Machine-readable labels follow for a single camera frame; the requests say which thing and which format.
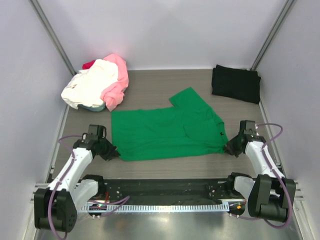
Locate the green t-shirt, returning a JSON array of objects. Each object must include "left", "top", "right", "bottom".
[{"left": 111, "top": 87, "right": 228, "bottom": 162}]

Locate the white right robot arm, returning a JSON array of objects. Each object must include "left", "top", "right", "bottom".
[{"left": 224, "top": 120, "right": 296, "bottom": 229}]

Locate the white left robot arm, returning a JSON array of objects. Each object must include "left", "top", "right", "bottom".
[{"left": 33, "top": 124, "right": 119, "bottom": 234}]

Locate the light blue t-shirt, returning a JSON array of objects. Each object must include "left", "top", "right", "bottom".
[{"left": 78, "top": 104, "right": 106, "bottom": 112}]

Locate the pink t-shirt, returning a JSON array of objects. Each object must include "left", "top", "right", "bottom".
[{"left": 100, "top": 53, "right": 129, "bottom": 112}]

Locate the white t-shirt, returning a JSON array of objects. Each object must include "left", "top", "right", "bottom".
[{"left": 61, "top": 59, "right": 118, "bottom": 109}]

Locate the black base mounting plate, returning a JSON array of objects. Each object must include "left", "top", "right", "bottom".
[{"left": 104, "top": 178, "right": 242, "bottom": 205}]

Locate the folded black t-shirt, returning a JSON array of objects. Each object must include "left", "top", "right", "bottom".
[{"left": 211, "top": 65, "right": 261, "bottom": 104}]

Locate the red t-shirt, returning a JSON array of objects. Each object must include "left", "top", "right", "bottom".
[{"left": 82, "top": 60, "right": 95, "bottom": 70}]

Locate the slotted cable duct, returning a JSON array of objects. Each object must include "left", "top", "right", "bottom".
[{"left": 79, "top": 202, "right": 230, "bottom": 214}]

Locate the aluminium rail right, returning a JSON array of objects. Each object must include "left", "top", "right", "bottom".
[{"left": 294, "top": 180, "right": 305, "bottom": 201}]

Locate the aluminium frame post left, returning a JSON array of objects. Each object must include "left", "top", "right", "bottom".
[{"left": 28, "top": 0, "right": 76, "bottom": 76}]

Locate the aluminium frame post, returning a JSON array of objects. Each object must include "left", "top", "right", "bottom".
[
  {"left": 250, "top": 0, "right": 296, "bottom": 71},
  {"left": 28, "top": 0, "right": 76, "bottom": 76}
]

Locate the aluminium frame post right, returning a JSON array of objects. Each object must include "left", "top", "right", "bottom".
[{"left": 250, "top": 0, "right": 296, "bottom": 71}]

